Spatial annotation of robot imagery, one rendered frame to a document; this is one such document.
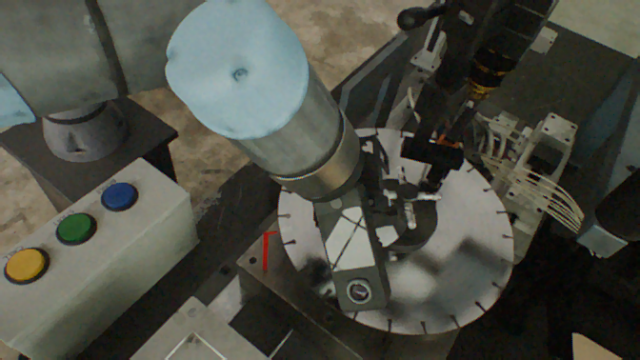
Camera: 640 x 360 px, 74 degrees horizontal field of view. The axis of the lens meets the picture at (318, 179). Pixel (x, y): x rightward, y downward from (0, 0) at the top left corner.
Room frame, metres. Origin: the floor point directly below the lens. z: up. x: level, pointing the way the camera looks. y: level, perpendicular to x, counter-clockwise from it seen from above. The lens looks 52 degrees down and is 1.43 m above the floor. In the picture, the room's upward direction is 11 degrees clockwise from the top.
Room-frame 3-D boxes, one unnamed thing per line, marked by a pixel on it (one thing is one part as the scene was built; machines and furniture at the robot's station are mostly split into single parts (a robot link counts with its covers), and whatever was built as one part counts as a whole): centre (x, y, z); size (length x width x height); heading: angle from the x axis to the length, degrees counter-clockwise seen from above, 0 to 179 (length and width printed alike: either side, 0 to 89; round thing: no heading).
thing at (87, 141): (0.53, 0.48, 0.80); 0.15 x 0.15 x 0.10
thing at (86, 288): (0.24, 0.30, 0.82); 0.28 x 0.11 x 0.15; 153
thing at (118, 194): (0.31, 0.28, 0.90); 0.04 x 0.04 x 0.02
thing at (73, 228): (0.25, 0.31, 0.90); 0.04 x 0.04 x 0.02
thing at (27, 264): (0.19, 0.34, 0.90); 0.04 x 0.04 x 0.02
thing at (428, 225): (0.34, -0.12, 0.96); 0.11 x 0.11 x 0.03
